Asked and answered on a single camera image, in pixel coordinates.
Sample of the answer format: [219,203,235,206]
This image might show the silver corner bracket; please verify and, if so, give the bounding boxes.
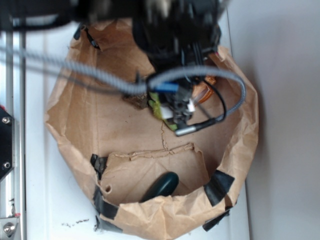
[0,216,21,240]

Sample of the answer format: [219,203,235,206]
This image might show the orange striped seashell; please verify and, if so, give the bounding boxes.
[192,76,217,104]

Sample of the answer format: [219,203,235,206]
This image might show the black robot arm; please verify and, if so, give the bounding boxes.
[0,0,223,129]

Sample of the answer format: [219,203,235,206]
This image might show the green plush animal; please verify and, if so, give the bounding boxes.
[148,92,178,132]

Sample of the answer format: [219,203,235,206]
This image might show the brown paper bag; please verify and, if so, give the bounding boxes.
[44,19,260,238]

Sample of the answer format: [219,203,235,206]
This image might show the grey braided cable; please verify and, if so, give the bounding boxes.
[0,46,245,137]

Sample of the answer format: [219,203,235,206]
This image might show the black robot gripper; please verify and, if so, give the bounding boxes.
[131,0,222,126]

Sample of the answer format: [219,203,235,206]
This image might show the black corner bracket plate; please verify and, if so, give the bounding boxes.
[0,106,14,182]

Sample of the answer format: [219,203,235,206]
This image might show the dark green smooth stone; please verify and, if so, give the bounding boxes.
[140,171,179,203]

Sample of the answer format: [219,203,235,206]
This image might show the aluminium frame rail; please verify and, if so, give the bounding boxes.
[0,32,26,240]

